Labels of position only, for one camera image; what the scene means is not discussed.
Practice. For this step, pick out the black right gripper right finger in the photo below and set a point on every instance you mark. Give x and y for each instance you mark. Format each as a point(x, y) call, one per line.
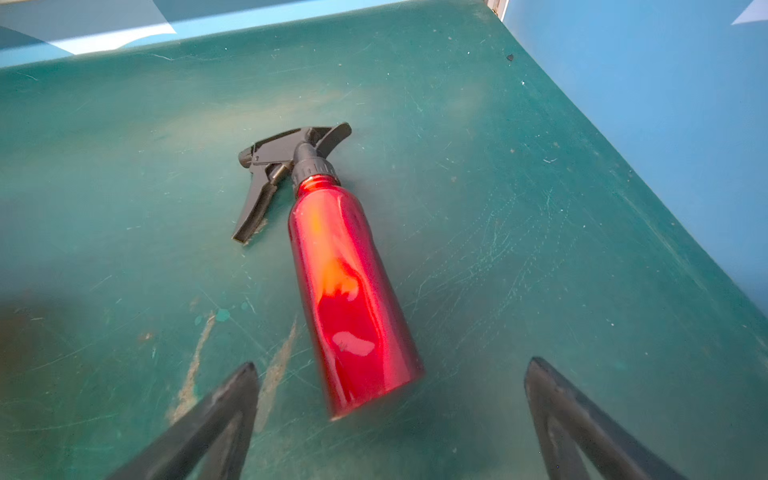
point(570, 426)

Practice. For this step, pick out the red spray bottle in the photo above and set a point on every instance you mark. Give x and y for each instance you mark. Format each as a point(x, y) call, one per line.
point(362, 340)

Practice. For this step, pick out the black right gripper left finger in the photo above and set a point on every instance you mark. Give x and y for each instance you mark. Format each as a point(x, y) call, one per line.
point(213, 437)

